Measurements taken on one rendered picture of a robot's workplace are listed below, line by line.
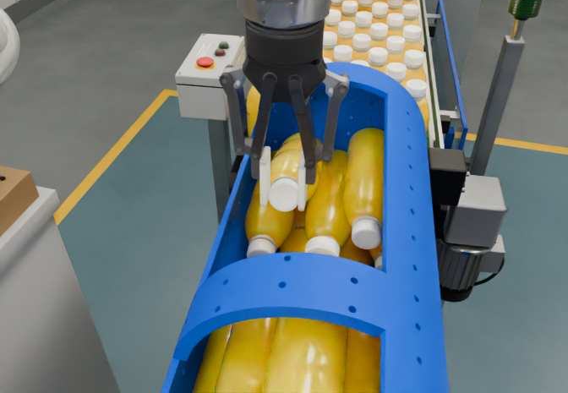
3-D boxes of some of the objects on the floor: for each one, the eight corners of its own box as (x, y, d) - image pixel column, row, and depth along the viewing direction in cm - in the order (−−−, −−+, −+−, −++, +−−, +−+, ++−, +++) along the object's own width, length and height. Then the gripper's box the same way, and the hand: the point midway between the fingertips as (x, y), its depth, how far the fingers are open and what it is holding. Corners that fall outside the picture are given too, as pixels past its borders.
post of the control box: (232, 352, 182) (204, 99, 118) (235, 342, 185) (209, 90, 121) (243, 354, 181) (221, 100, 117) (246, 344, 184) (226, 91, 120)
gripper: (187, 23, 48) (209, 214, 63) (373, 35, 46) (350, 230, 61) (209, -8, 54) (224, 175, 69) (375, 3, 52) (354, 188, 67)
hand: (284, 180), depth 63 cm, fingers closed on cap, 4 cm apart
